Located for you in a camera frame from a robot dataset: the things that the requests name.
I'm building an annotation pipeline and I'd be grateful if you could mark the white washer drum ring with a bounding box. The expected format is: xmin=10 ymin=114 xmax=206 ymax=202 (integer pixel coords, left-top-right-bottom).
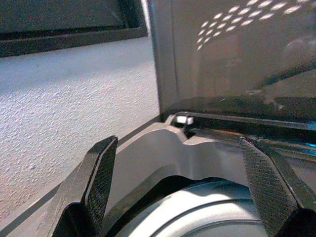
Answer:
xmin=118 ymin=179 xmax=264 ymax=237

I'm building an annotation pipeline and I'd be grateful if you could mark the grey top-load washing machine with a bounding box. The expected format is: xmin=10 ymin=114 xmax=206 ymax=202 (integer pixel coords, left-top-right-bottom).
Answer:
xmin=0 ymin=112 xmax=316 ymax=237

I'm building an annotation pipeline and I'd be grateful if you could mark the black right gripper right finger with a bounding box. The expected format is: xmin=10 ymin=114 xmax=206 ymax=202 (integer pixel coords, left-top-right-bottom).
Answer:
xmin=237 ymin=136 xmax=316 ymax=237

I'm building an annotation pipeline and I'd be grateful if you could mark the small white lid latch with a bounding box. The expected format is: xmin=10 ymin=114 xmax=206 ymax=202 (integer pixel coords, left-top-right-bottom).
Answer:
xmin=176 ymin=115 xmax=195 ymax=125

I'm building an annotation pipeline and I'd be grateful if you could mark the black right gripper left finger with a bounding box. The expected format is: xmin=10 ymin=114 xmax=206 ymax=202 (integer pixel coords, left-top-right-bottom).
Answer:
xmin=44 ymin=135 xmax=119 ymax=237

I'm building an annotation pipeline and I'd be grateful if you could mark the grey washing machine lid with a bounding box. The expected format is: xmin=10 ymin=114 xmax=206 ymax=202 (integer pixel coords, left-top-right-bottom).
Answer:
xmin=140 ymin=0 xmax=316 ymax=130

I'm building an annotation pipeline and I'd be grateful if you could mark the dark framed shelf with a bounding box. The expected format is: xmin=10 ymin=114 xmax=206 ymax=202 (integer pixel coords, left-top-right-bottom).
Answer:
xmin=0 ymin=0 xmax=149 ymax=58

